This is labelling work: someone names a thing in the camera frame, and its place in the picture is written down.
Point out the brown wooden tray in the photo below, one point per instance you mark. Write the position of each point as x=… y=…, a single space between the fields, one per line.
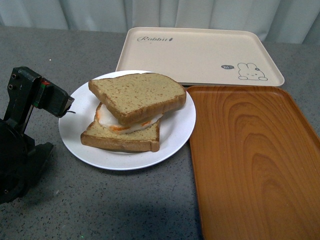
x=256 y=164

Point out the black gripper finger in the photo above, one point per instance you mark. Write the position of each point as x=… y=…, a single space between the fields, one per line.
x=21 y=162
x=27 y=90

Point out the fried egg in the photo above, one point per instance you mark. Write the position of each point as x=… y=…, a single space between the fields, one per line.
x=106 y=119

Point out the white round plate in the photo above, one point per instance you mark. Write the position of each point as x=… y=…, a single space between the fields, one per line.
x=176 y=127

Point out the beige rabbit tray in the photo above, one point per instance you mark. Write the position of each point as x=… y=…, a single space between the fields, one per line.
x=194 y=56

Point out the bread slice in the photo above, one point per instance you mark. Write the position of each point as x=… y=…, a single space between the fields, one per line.
x=132 y=98
x=139 y=141

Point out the grey curtain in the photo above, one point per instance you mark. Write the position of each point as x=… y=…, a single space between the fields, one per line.
x=281 y=21

